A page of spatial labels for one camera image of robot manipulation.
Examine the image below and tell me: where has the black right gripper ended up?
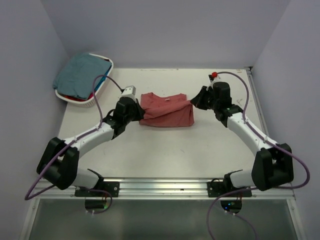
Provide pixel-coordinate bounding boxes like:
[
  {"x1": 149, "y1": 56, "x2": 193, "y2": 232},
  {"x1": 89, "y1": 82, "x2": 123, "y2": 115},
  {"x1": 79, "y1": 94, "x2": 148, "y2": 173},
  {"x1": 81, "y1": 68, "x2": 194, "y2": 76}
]
[{"x1": 191, "y1": 86, "x2": 219, "y2": 112}]

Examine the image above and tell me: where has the salmon pink t shirt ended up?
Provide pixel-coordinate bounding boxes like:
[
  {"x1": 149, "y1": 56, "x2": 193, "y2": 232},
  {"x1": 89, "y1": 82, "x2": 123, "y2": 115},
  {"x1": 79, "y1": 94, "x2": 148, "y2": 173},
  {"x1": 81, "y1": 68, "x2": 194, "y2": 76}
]
[{"x1": 139, "y1": 92, "x2": 195, "y2": 128}]

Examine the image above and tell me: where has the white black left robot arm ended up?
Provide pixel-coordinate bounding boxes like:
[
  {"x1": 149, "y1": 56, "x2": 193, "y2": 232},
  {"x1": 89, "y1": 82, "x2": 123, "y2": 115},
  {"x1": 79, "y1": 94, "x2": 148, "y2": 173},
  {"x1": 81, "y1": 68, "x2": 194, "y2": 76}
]
[{"x1": 36, "y1": 96, "x2": 145, "y2": 197}]

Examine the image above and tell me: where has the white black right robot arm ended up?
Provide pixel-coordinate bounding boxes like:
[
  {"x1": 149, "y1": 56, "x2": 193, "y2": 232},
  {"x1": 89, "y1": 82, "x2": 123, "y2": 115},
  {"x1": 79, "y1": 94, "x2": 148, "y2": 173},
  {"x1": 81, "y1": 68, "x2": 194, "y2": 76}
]
[{"x1": 190, "y1": 82, "x2": 294, "y2": 197}]

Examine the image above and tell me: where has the white perforated laundry basket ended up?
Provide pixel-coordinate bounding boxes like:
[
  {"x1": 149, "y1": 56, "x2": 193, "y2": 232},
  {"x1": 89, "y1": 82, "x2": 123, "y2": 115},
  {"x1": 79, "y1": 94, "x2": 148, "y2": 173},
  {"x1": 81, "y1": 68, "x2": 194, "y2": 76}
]
[{"x1": 52, "y1": 53, "x2": 114, "y2": 108}]

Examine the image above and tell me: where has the blue t shirt in basket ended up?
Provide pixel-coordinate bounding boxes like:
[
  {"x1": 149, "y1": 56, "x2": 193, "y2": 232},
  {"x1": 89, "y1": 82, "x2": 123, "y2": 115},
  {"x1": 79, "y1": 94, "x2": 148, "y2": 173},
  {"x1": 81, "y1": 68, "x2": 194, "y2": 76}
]
[{"x1": 94, "y1": 67, "x2": 112, "y2": 92}]

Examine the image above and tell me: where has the red t shirt in basket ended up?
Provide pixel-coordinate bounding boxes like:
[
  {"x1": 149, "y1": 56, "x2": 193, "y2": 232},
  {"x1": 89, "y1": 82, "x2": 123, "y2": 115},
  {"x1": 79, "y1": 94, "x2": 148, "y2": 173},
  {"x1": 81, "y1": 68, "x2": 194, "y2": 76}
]
[{"x1": 62, "y1": 93, "x2": 93, "y2": 102}]

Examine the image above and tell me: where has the teal t shirt in basket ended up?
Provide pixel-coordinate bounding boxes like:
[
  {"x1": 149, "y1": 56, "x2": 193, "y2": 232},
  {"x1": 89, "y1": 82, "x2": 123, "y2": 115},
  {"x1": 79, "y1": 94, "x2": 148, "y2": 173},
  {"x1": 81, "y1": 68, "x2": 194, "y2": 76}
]
[{"x1": 52, "y1": 53, "x2": 112, "y2": 100}]

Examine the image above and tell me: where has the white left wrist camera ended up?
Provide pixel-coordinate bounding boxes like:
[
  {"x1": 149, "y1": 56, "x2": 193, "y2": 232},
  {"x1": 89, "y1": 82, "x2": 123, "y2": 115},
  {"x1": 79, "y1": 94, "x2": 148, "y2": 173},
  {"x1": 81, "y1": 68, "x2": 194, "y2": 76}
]
[{"x1": 121, "y1": 85, "x2": 136, "y2": 100}]

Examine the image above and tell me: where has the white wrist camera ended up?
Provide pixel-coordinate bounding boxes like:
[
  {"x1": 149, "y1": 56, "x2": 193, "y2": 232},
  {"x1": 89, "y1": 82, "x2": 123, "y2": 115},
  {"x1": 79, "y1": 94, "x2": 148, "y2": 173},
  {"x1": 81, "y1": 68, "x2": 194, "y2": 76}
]
[
  {"x1": 208, "y1": 72, "x2": 219, "y2": 84},
  {"x1": 121, "y1": 85, "x2": 136, "y2": 100}
]

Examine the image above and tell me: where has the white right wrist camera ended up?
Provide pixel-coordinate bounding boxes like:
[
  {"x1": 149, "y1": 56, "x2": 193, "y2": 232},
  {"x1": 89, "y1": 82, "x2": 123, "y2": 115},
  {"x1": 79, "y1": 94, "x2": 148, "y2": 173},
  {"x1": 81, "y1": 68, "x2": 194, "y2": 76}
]
[{"x1": 208, "y1": 72, "x2": 219, "y2": 84}]

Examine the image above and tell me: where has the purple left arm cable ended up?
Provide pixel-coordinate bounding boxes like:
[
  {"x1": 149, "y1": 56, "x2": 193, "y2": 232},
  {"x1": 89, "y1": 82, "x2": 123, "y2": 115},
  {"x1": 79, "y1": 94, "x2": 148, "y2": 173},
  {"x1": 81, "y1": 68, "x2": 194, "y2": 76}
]
[{"x1": 24, "y1": 74, "x2": 126, "y2": 201}]

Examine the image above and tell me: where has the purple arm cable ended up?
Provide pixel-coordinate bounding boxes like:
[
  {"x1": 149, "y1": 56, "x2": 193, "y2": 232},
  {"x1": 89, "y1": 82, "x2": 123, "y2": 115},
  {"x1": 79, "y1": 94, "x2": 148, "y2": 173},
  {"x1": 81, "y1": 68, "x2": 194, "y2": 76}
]
[
  {"x1": 206, "y1": 71, "x2": 311, "y2": 240},
  {"x1": 24, "y1": 74, "x2": 126, "y2": 201}
]

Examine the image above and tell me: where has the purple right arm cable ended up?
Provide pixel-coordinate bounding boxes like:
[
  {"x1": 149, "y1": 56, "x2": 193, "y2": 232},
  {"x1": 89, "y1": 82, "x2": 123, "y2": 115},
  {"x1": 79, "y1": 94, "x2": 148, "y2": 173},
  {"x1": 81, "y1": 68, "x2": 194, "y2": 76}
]
[{"x1": 206, "y1": 71, "x2": 311, "y2": 240}]

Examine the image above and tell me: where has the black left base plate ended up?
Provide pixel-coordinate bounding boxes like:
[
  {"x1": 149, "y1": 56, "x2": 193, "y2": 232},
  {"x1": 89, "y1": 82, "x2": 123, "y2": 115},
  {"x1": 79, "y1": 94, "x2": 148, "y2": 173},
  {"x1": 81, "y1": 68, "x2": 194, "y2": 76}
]
[{"x1": 74, "y1": 181, "x2": 120, "y2": 198}]

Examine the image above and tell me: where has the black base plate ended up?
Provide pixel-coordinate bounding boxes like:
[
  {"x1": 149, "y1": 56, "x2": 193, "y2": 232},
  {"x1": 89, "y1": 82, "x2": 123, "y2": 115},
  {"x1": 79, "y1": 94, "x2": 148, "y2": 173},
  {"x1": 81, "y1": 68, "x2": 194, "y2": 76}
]
[
  {"x1": 206, "y1": 178, "x2": 252, "y2": 198},
  {"x1": 74, "y1": 181, "x2": 120, "y2": 198}
]

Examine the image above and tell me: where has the aluminium mounting rail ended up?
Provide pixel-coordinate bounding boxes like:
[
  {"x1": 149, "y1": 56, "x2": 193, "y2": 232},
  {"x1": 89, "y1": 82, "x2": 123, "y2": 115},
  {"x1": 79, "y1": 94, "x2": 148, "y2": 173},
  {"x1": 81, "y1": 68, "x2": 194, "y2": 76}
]
[{"x1": 34, "y1": 178, "x2": 295, "y2": 200}]

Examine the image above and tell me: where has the purple left floor cable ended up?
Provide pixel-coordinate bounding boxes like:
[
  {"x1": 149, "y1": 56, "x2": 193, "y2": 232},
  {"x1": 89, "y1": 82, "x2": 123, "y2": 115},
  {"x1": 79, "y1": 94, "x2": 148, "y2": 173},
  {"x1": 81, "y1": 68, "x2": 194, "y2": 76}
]
[{"x1": 84, "y1": 189, "x2": 113, "y2": 215}]

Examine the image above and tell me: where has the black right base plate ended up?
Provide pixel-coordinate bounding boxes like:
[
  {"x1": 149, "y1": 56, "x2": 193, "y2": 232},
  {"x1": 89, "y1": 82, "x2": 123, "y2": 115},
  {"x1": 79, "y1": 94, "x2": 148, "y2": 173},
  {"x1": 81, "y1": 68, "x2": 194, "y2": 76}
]
[{"x1": 206, "y1": 178, "x2": 252, "y2": 198}]

